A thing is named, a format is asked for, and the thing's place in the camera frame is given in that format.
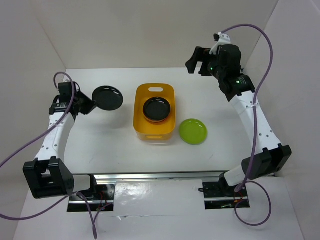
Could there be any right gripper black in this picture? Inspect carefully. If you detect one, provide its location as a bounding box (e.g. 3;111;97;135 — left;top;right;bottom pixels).
184;46;225;80

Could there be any black plate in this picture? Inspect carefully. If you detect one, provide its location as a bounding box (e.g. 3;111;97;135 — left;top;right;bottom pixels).
92;86;124;111
142;97;171;121

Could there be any green plate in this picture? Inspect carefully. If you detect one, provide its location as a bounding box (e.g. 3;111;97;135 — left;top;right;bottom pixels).
178;118;208;145

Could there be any orange plate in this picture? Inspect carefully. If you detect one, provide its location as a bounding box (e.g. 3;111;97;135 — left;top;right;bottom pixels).
147;119;166;124

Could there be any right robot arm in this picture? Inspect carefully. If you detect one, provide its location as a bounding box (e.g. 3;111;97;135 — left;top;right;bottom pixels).
185;44;292;196

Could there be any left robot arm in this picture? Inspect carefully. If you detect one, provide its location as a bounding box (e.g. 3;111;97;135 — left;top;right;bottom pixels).
23;82;97;199

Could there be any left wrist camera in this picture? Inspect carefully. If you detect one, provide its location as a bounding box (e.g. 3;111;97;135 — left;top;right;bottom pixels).
58;82;74;96

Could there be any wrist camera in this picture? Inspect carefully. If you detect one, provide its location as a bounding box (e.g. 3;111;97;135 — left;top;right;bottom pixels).
58;82;74;96
210;32;231;55

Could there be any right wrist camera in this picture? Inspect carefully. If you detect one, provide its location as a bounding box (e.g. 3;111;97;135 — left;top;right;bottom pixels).
210;32;231;55

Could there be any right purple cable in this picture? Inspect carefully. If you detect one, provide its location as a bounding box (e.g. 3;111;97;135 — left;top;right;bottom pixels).
221;23;274;227

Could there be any purple cable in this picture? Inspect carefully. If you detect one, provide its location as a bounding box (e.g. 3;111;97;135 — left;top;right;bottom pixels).
221;23;274;227
0;71;100;240

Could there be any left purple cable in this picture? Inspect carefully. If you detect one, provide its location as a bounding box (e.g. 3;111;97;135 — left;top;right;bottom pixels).
0;71;100;240

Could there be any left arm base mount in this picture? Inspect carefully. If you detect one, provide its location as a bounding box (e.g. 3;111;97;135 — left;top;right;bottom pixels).
67;175;116;213

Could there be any aluminium front rail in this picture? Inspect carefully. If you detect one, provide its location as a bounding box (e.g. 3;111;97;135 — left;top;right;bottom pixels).
94;171;223;181

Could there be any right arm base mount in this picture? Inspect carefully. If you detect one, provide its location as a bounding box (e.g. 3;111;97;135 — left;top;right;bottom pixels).
198;179;250;210

